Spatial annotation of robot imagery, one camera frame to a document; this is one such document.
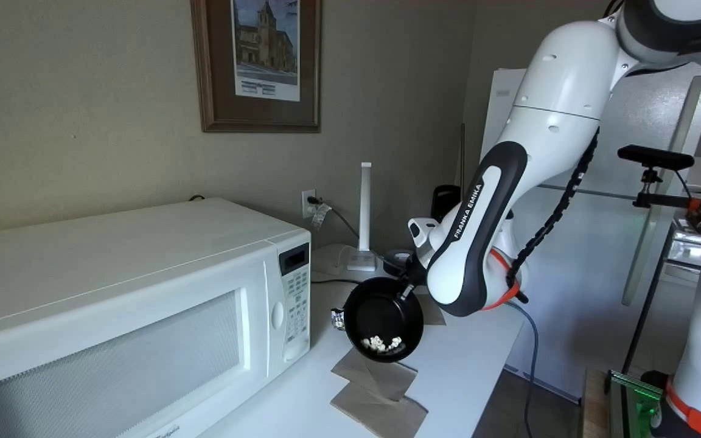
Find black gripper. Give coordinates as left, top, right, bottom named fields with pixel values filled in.
left=406, top=217, right=443, bottom=293

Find black bowl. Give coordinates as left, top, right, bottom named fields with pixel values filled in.
left=343, top=277, right=423, bottom=363

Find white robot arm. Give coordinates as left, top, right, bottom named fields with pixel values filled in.
left=412, top=0, right=701, bottom=438

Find black speaker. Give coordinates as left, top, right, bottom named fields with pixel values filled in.
left=431, top=185, right=460, bottom=218

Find silver foil snack wrapper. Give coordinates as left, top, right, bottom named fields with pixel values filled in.
left=332, top=309, right=345, bottom=330

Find popcorn pieces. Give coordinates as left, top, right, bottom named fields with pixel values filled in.
left=360, top=333, right=404, bottom=358

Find brown paper napkin middle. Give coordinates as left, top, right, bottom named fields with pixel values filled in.
left=333, top=349, right=416, bottom=402

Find framed picture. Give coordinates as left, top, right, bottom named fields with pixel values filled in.
left=190, top=0, right=321, bottom=133

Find white refrigerator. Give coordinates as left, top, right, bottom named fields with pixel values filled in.
left=509, top=63, right=701, bottom=399

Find white microwave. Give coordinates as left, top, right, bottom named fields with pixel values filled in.
left=0, top=198, right=311, bottom=438

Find wall outlet with plug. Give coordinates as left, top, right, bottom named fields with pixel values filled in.
left=300, top=190, right=332, bottom=226

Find blue cable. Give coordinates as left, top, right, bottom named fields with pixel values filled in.
left=505, top=298, right=546, bottom=438

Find camera on tripod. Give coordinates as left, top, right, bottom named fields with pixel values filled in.
left=618, top=144, right=701, bottom=372

